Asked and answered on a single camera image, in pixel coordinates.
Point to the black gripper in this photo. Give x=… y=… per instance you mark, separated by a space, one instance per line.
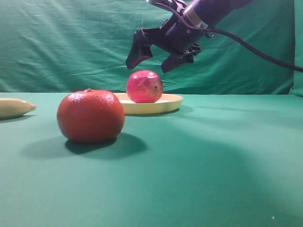
x=177 y=35

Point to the red apple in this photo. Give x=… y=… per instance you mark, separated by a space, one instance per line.
x=144 y=86

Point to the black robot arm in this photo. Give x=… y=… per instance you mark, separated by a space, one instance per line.
x=213 y=11

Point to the yellow plate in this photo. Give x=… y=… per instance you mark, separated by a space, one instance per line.
x=167 y=103

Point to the orange tangerine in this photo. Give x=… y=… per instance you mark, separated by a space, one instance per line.
x=91 y=116

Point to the green backdrop cloth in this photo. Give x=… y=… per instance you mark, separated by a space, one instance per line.
x=69 y=45

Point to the green table cloth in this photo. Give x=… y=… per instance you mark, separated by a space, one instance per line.
x=219 y=161

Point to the yellow banana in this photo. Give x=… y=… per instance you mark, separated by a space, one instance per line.
x=12 y=107

